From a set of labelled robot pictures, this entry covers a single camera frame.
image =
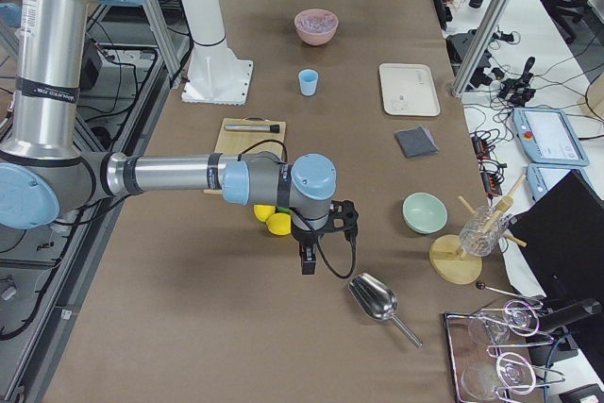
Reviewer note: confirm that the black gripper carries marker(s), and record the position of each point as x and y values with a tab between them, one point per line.
306	236

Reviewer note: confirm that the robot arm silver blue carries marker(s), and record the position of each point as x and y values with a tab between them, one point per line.
43	174

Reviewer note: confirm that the steel ice scoop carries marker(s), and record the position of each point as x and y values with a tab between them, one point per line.
380	303

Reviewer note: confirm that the wooden cup tree stand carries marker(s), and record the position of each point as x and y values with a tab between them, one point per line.
456	266

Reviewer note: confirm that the light blue cup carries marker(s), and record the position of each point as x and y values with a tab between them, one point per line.
308	81

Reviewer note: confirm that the clear ice cubes pile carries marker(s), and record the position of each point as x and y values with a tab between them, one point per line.
319	23

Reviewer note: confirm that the yellow lemon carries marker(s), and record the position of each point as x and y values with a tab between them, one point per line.
263	212
279	224

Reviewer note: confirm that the mint green bowl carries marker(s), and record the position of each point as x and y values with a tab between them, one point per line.
424	213

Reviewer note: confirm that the steel muddler black tip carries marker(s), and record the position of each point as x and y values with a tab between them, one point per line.
273	128

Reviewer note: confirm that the wooden cutting board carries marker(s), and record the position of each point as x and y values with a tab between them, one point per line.
238	146

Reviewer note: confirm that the grey folded cloth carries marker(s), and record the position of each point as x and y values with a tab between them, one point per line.
416	142

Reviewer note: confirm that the clear textured glass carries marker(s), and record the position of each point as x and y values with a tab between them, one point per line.
480	235

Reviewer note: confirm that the cream rabbit tray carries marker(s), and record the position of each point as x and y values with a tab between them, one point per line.
408	90

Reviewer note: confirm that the black tray with glasses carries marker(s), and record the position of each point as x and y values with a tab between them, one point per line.
489	353

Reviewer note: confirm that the pink bowl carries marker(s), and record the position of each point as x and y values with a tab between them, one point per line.
314	39

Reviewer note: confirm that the blue teach pendant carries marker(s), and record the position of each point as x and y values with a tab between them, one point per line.
543	177
547	137

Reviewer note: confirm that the black monitor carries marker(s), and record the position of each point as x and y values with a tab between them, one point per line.
564	235

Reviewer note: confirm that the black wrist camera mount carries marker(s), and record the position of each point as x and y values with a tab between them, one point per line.
343	217

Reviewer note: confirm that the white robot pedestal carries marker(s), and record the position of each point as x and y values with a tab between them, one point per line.
215	74

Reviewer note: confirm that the aluminium frame post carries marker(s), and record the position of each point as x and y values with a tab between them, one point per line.
477	46

